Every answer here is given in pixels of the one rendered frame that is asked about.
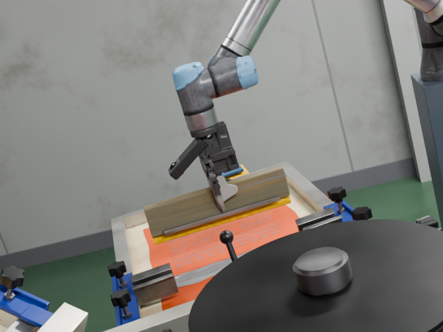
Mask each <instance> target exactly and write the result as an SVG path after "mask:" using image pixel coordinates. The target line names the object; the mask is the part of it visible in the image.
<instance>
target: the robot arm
mask: <svg viewBox="0 0 443 332"><path fill-rule="evenodd" d="M280 1H281V0H246V1H245V3H244V5H243V7H242V9H241V10H240V12H239V14H238V15H237V18H236V19H235V21H234V23H233V24H232V26H231V28H230V29H229V32H228V33H227V35H226V37H225V39H224V40H223V42H222V44H221V46H220V48H219V49H218V51H217V53H216V54H215V55H213V56H212V57H211V58H210V60H209V61H208V66H207V68H204V67H203V66H202V64H201V63H200V62H193V63H188V64H186V65H182V66H180V67H177V68H176V69H174V71H173V73H172V77H173V81H174V85H175V91H177V95H178V98H179V101H180V104H181V108H182V110H183V114H184V116H185V120H186V123H187V127H188V130H189V131H190V134H191V137H192V138H195V139H194V140H193V141H192V142H191V143H190V145H189V146H188V147H187V148H186V149H185V151H184V152H183V153H182V154H181V155H180V156H179V157H178V158H177V160H176V161H175V162H173V163H172V164H171V166H170V168H169V169H168V171H169V175H170V176H171V177H173V178H174V179H175V180H177V179H178V178H179V177H180V176H181V175H183V174H184V172H185V171H186V169H187V168H188V167H189V166H190V165H191V163H192V162H193V161H194V160H195V159H196V158H197V157H198V156H199V159H200V163H201V166H202V169H203V171H204V173H205V175H206V178H207V181H208V184H209V186H211V187H212V190H213V193H214V197H215V199H216V203H217V206H218V208H220V209H221V210H222V211H223V212H225V206H224V202H225V201H226V200H227V199H229V198H230V197H232V196H234V195H235V194H236V193H237V192H238V188H237V186H236V185H234V184H227V181H230V180H231V179H225V177H224V176H222V173H226V172H229V171H232V170H235V169H238V168H239V164H238V161H237V157H236V155H235V150H234V148H233V146H232V143H231V140H230V137H229V133H228V130H227V127H226V124H225V123H224V122H223V121H221V122H218V117H217V115H216V110H215V108H214V104H213V101H212V100H213V99H215V98H218V97H222V96H226V95H228V94H232V93H234V92H238V91H241V90H247V89H248V88H250V87H252V86H255V85H257V84H258V73H257V69H256V66H255V63H254V61H253V59H252V57H251V56H249V55H250V54H251V51H252V50H253V48H254V46H255V45H256V43H257V41H258V39H259V37H260V36H261V34H262V32H263V31H264V29H265V27H266V25H267V23H268V22H269V20H270V19H271V17H272V15H273V13H274V11H275V10H276V8H277V6H278V5H279V3H280ZM403 1H405V2H406V3H409V4H410V5H412V6H413V9H414V11H415V15H416V19H417V25H418V29H419V35H420V39H421V45H422V49H423V52H422V58H421V67H420V74H421V79H422V80H424V81H427V82H437V81H443V0H403ZM208 135H210V137H209V138H208ZM218 184H219V185H220V188H219V185H218Z"/></svg>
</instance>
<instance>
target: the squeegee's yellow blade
mask: <svg viewBox="0 0 443 332"><path fill-rule="evenodd" d="M288 200H290V197H289V196H286V197H284V198H280V201H276V202H273V203H271V204H266V205H264V206H260V207H256V208H254V209H250V210H247V211H243V212H241V213H237V214H234V215H230V216H228V217H224V218H221V219H217V220H215V221H211V222H208V223H205V224H202V225H198V226H195V227H191V228H189V229H185V230H182V231H179V232H176V233H172V234H170V235H164V234H163V235H160V236H155V237H152V238H153V241H157V240H161V239H163V238H167V237H170V236H173V235H178V234H180V233H184V232H187V231H190V230H193V229H197V228H199V227H203V226H206V225H210V224H212V223H216V222H219V221H223V220H225V219H229V218H232V217H236V216H238V215H242V214H245V213H248V212H251V211H255V210H258V209H262V208H265V207H268V206H272V205H274V204H278V203H281V202H284V201H288Z"/></svg>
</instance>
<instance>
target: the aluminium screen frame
mask: <svg viewBox="0 0 443 332"><path fill-rule="evenodd" d="M277 166H282V167H283V170H284V172H285V177H286V181H287V184H288V185H289V186H290V187H292V189H294V191H296V193H298V195H300V197H302V199H304V201H306V203H307V204H308V205H309V206H310V207H311V208H312V209H313V210H315V212H318V211H322V210H324V208H323V207H324V206H328V205H330V204H333V203H334V202H333V201H331V199H329V198H328V197H327V196H326V195H325V194H323V193H322V192H321V191H320V190H319V189H317V187H315V185H313V184H312V183H311V182H310V181H309V180H307V179H306V178H305V177H304V176H303V175H302V174H300V172H298V171H297V170H296V169H295V168H294V167H292V166H291V165H290V164H289V163H288V162H287V161H284V162H281V163H278V164H275V165H272V166H269V167H266V168H263V169H260V170H257V171H254V172H251V173H248V174H246V175H242V176H240V177H244V176H247V175H251V174H253V173H257V172H260V171H264V170H267V169H271V168H273V167H277ZM240 177H236V178H234V179H238V178H240ZM232 180H233V179H232ZM143 223H147V219H146V215H145V212H144V208H143V209H140V210H137V211H134V212H131V213H128V214H125V215H122V216H119V217H116V218H113V219H111V227H112V233H113V243H114V249H115V260H116V262H120V261H124V263H125V265H126V270H127V272H125V273H124V275H126V274H128V273H133V275H134V267H133V261H132V257H131V250H130V246H129V239H128V234H127V229H129V228H131V227H135V226H137V225H141V224H143ZM138 308H139V312H140V318H142V312H141V307H140V306H138Z"/></svg>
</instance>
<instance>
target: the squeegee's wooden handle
mask: <svg viewBox="0 0 443 332"><path fill-rule="evenodd" d="M227 184H234V185H236V186H237V188H238V192H237V193H236V194H235V195H234V196H232V197H230V198H229V199H227V200H226V201H225V202H224V206H225V211H228V210H231V209H235V208H238V207H241V206H245V205H248V204H251V203H254V202H258V201H261V200H265V199H267V198H271V197H274V196H277V195H278V196H279V197H280V198H284V197H286V196H289V195H290V193H289V189H288V185H287V181H286V177H285V172H284V170H283V167H282V166H277V167H273V168H271V169H267V170H264V171H260V172H257V173H253V174H251V175H247V176H244V177H240V178H238V179H233V180H230V181H227ZM144 212H145V215H146V219H147V222H148V226H149V228H150V232H151V235H152V237H155V236H160V235H163V234H164V233H163V230H166V229H170V228H172V227H176V226H179V225H183V224H185V223H189V222H192V221H196V220H198V219H202V218H205V217H209V216H211V215H215V214H218V213H221V212H223V211H222V210H221V209H220V208H218V206H217V203H216V199H215V197H214V193H213V190H212V187H211V186H210V187H207V188H203V189H200V190H197V191H194V192H190V193H188V194H183V195H181V196H177V197H174V198H170V199H168V200H164V201H161V202H157V203H155V204H150V205H148V206H144Z"/></svg>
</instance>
